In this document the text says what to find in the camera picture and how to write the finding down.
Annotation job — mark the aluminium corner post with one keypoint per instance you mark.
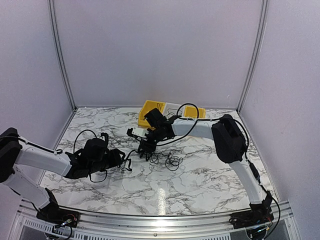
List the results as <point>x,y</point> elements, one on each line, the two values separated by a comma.
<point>255,54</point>
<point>59,54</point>

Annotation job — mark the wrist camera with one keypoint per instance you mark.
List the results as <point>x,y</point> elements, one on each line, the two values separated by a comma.
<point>104,136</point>
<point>137,132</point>

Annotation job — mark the left aluminium corner post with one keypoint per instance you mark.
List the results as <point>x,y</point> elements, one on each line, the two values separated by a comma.
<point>59,54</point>

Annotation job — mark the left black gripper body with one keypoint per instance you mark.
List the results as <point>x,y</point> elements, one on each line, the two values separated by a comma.
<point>101,165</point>

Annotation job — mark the right aluminium corner post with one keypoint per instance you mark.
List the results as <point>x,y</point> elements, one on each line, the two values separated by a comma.
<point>255,54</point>

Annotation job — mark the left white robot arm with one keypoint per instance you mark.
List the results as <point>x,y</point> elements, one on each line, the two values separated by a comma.
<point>15,150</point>

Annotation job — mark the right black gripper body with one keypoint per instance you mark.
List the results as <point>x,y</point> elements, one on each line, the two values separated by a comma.
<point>157,136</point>

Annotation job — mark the yellow plastic bin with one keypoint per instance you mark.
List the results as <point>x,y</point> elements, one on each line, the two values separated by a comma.
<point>193,112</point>
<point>148,106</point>

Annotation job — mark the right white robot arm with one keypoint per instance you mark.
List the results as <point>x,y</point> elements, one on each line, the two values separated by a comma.
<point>231,146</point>

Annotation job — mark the aluminium front rail frame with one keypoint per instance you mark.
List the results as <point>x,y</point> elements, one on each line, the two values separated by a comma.
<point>107,226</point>

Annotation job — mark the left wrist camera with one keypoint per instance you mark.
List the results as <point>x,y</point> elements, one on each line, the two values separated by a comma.
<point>104,136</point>

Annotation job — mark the left yellow plastic bin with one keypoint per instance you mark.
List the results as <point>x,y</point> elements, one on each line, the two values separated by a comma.
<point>148,106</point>

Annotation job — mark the right yellow plastic bin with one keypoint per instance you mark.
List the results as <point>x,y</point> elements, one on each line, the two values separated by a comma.
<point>193,112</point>

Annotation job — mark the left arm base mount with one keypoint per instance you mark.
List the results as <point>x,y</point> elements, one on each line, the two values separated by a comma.
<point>53,213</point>

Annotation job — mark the white plastic bin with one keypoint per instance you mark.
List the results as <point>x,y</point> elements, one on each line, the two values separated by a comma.
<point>173,109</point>

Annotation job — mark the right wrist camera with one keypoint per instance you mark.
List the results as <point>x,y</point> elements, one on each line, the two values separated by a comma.
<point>137,132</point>

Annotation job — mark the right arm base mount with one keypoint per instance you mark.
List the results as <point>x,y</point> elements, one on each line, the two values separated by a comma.
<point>258,214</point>

